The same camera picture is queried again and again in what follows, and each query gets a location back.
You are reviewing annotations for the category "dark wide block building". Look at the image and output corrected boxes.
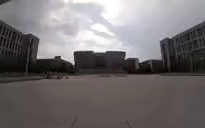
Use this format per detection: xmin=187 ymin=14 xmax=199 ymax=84
xmin=73 ymin=50 xmax=127 ymax=71

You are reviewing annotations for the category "small dark building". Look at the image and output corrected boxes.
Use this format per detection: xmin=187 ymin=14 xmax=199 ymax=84
xmin=125 ymin=57 xmax=140 ymax=73

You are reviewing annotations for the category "grey paved plaza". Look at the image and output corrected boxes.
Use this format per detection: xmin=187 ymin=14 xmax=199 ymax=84
xmin=0 ymin=74 xmax=205 ymax=128

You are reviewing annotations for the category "group of people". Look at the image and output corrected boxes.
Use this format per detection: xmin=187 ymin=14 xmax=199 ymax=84
xmin=42 ymin=71 xmax=70 ymax=80

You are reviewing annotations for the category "low dark building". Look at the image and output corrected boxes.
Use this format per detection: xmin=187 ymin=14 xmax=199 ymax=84
xmin=34 ymin=55 xmax=74 ymax=74

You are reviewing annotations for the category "dark raised ground strip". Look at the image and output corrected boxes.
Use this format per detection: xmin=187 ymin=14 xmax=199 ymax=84
xmin=0 ymin=73 xmax=46 ymax=85

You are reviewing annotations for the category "large glass-fronted building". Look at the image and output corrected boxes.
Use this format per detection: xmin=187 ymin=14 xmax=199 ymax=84
xmin=159 ymin=16 xmax=205 ymax=73

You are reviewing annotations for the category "large gridded-window building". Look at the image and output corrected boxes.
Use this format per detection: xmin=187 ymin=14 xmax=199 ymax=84
xmin=0 ymin=16 xmax=40 ymax=74

